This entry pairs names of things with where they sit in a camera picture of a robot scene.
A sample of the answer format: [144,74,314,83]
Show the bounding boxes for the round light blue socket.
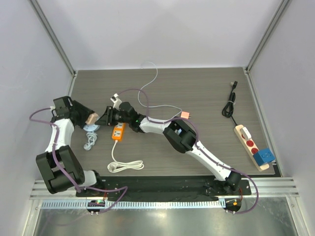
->
[83,124,100,132]

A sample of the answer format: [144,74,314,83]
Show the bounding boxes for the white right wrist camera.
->
[110,93,122,110]

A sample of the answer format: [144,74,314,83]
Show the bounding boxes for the blue cube adapter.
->
[253,148,275,166]

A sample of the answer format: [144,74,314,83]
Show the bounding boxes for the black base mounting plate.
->
[75,176,252,197]

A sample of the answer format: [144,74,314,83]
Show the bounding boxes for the aluminium front rail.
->
[30,177,300,200]

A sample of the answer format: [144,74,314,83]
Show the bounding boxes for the left aluminium frame post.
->
[29,0,76,77]

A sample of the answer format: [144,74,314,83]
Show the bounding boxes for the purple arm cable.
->
[29,107,128,214]
[118,88,259,215]

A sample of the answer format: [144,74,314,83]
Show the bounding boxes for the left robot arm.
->
[36,96,104,197]

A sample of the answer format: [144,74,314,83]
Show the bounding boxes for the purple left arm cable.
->
[29,107,128,214]

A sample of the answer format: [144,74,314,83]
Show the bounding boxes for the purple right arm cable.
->
[118,88,259,215]

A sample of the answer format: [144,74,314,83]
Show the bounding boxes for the orange power strip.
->
[112,122,126,142]

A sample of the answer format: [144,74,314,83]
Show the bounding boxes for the tan cube socket adapter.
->
[85,113,99,125]

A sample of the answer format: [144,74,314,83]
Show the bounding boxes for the black power cord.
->
[221,81,238,126]

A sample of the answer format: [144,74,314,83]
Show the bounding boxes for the white power strip cord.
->
[107,140,144,173]

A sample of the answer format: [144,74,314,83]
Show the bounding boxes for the white slotted cable duct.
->
[41,199,225,210]

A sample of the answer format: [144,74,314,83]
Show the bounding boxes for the right aluminium frame post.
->
[243,0,293,74]

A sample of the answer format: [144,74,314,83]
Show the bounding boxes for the thin white charging cable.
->
[137,61,184,118]

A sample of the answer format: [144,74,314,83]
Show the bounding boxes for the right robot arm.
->
[95,102,241,195]

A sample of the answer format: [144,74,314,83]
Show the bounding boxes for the pink charger plug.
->
[181,111,190,119]

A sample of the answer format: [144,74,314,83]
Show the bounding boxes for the aluminium frame post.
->
[29,0,76,77]
[243,0,293,74]

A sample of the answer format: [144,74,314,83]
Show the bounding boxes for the beige red power strip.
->
[234,124,270,172]

